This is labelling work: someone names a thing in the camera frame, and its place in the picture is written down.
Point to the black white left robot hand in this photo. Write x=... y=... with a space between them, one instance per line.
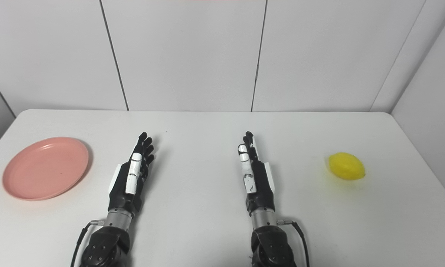
x=123 y=193

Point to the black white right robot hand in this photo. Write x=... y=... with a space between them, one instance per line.
x=261 y=185

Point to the pink round plate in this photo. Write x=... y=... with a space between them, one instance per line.
x=44 y=168

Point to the yellow lemon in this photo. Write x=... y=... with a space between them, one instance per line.
x=346 y=167

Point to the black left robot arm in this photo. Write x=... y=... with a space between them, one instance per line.
x=105 y=244

